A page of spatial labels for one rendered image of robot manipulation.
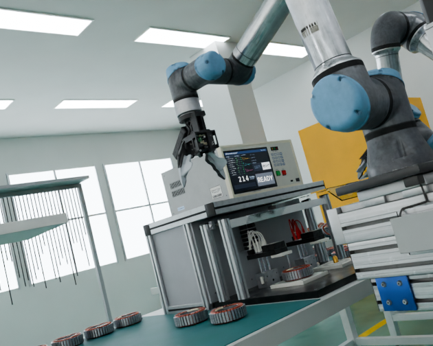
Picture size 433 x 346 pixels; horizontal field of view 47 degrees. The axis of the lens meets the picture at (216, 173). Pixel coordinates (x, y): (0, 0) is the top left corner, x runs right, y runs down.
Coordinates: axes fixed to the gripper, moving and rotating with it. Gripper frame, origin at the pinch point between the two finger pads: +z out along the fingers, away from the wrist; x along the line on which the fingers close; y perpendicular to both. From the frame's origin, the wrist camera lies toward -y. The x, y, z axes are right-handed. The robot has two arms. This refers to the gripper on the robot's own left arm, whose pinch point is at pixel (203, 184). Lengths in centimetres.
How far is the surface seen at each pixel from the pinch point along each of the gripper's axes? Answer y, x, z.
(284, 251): -21, 42, 27
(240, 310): -4.5, 4.4, 37.9
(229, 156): -28.9, 34.4, -12.4
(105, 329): -67, -13, 38
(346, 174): -246, 359, -13
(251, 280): -42, 39, 36
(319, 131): -265, 357, -69
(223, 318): -6.5, -0.8, 38.5
